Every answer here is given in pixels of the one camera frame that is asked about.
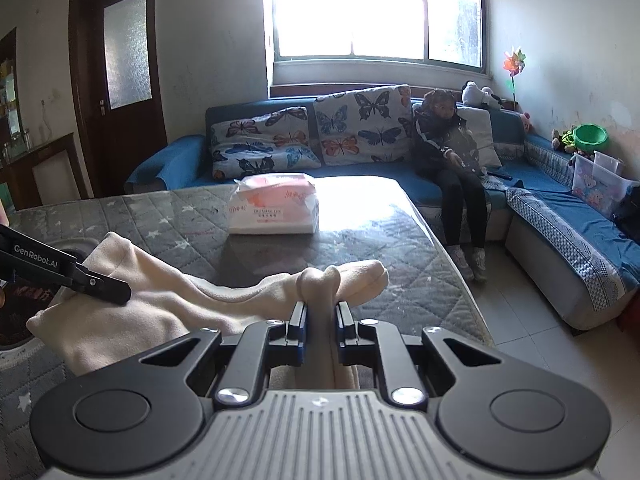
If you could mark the clear plastic storage box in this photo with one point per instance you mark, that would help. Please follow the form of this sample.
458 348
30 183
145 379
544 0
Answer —
599 182

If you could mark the window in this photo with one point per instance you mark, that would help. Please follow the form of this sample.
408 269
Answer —
443 32

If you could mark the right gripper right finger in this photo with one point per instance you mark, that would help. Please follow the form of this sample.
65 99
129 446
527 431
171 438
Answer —
381 347

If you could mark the colourful pinwheel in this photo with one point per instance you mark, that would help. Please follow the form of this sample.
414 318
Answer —
514 63

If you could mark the dark wooden side table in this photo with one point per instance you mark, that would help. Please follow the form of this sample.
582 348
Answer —
29 176

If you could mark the butterfly cushion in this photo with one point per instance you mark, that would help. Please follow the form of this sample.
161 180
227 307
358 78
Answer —
274 142
364 126

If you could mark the black backpack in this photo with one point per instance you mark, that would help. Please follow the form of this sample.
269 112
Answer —
626 216

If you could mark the dark wooden door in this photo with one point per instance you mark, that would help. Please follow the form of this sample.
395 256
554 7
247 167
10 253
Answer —
116 88

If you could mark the butterfly cushion right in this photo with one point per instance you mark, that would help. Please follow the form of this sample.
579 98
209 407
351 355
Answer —
364 126

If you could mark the seated child dark clothes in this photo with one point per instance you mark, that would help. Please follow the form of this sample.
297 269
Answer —
447 154

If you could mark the cream knit garment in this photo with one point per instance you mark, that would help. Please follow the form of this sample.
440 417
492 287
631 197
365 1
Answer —
88 333

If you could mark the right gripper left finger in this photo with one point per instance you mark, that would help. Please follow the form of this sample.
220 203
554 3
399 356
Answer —
262 347

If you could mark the butterfly cushion left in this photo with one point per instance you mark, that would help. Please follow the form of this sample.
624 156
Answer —
274 142

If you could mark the white plush toy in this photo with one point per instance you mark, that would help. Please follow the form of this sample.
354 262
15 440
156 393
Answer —
474 96

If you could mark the green plastic bowl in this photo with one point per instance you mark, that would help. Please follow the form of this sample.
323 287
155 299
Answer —
590 137

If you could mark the white pillow on sofa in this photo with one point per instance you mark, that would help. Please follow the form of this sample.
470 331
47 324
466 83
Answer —
478 122

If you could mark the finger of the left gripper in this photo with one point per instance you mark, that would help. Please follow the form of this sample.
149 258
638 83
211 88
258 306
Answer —
97 285

